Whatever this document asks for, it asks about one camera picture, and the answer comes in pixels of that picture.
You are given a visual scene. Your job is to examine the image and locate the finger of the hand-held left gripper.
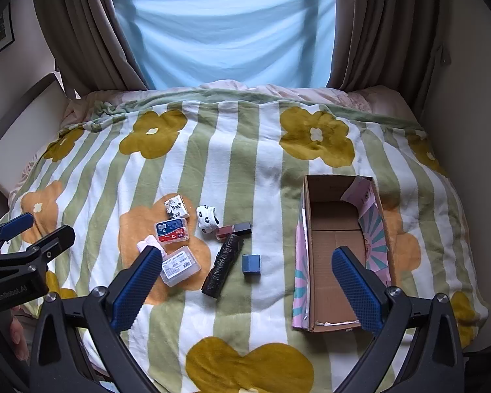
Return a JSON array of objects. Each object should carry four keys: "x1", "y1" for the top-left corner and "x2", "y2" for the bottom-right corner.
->
[
  {"x1": 0, "y1": 212, "x2": 34, "y2": 255},
  {"x1": 8, "y1": 225, "x2": 76, "y2": 274}
]

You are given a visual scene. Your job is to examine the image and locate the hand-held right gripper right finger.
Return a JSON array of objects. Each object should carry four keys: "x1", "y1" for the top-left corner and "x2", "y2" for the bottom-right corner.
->
[{"x1": 331, "y1": 246, "x2": 465, "y2": 393}]

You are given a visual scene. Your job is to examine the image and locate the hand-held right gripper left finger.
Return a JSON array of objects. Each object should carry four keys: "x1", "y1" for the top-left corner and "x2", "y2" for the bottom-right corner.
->
[{"x1": 29, "y1": 246, "x2": 164, "y2": 393}]

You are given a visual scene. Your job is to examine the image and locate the clear plastic box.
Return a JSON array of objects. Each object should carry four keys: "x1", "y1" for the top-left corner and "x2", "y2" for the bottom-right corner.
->
[{"x1": 159, "y1": 246, "x2": 201, "y2": 286}]

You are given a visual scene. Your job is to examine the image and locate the pink soft packet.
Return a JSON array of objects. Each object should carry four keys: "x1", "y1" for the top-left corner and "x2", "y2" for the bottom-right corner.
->
[{"x1": 136, "y1": 234, "x2": 167, "y2": 259}]

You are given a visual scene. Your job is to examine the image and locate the red and blue plastic box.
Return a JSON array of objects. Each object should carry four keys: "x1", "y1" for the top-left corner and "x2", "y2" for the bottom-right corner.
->
[{"x1": 154, "y1": 218, "x2": 190, "y2": 245}]

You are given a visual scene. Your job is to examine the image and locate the cardboard box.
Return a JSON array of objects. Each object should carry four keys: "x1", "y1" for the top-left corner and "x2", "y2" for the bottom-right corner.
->
[{"x1": 291, "y1": 174, "x2": 397, "y2": 332}]

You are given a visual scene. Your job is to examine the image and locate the black trash bag roll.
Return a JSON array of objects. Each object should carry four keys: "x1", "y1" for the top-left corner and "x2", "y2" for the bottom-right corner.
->
[{"x1": 201, "y1": 233, "x2": 245, "y2": 298}]

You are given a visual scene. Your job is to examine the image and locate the white panda sock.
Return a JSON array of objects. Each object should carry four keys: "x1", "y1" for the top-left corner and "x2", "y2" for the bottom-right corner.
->
[{"x1": 195, "y1": 205, "x2": 221, "y2": 233}]

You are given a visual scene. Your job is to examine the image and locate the dark red slim box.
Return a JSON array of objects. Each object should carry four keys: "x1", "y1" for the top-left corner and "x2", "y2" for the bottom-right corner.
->
[{"x1": 215, "y1": 221, "x2": 253, "y2": 241}]

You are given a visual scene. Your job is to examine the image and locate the person's left hand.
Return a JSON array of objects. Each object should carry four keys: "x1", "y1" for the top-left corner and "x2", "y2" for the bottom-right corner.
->
[{"x1": 0, "y1": 309, "x2": 30, "y2": 362}]

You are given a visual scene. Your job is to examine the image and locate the black and white patterned box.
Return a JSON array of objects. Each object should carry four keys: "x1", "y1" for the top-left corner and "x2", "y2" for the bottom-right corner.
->
[{"x1": 164, "y1": 192, "x2": 191, "y2": 220}]

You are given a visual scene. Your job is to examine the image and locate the small blue box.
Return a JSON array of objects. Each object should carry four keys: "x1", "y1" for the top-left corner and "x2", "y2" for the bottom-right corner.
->
[{"x1": 241, "y1": 254, "x2": 263, "y2": 275}]

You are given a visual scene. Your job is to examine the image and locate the striped flower blanket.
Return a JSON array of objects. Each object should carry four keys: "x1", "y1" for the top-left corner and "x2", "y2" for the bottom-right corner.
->
[{"x1": 8, "y1": 88, "x2": 489, "y2": 393}]

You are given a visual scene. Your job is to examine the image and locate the brown curtain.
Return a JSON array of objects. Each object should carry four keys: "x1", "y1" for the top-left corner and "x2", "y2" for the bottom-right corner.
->
[
  {"x1": 30, "y1": 0, "x2": 150, "y2": 100},
  {"x1": 329, "y1": 0, "x2": 451, "y2": 96}
]

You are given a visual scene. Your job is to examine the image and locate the light blue sheet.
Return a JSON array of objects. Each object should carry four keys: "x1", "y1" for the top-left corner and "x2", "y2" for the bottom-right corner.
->
[{"x1": 115, "y1": 0, "x2": 338, "y2": 90}]

